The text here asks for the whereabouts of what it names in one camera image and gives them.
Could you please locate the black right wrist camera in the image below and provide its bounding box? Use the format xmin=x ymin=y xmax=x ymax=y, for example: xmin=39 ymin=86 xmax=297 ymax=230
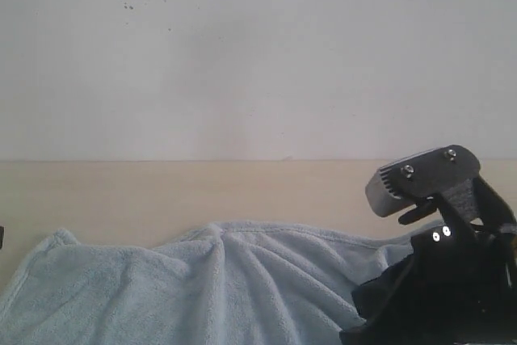
xmin=365 ymin=145 xmax=516 ymax=233

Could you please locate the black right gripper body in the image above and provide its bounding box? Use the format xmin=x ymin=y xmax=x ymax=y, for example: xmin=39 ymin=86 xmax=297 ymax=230
xmin=375 ymin=225 xmax=516 ymax=339

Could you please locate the light blue fluffy towel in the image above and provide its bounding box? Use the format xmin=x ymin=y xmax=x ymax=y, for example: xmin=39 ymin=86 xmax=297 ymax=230
xmin=1 ymin=221 xmax=411 ymax=344

